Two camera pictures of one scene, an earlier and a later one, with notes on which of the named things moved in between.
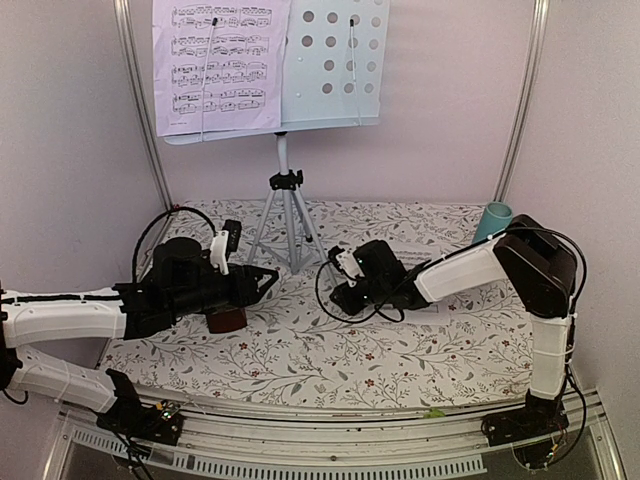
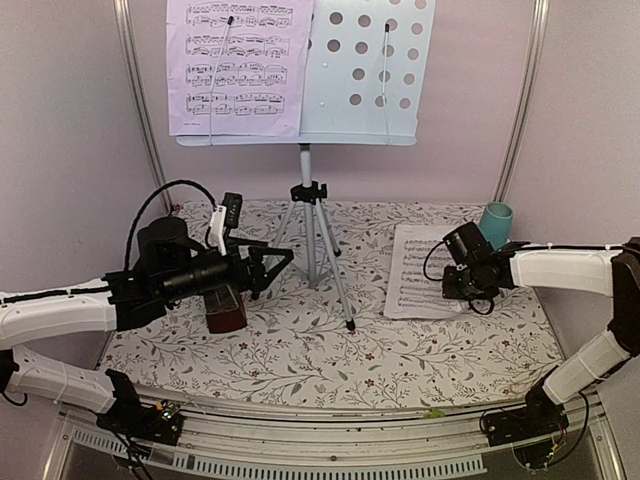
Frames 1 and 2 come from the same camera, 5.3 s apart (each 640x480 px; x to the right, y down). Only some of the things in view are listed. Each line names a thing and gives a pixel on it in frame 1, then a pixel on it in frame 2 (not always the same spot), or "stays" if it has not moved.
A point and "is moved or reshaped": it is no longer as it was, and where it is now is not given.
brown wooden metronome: (227, 320) stays
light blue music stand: (335, 77) is moved or reshaped
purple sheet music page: (218, 65) is moved or reshaped
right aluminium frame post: (540, 18) stays
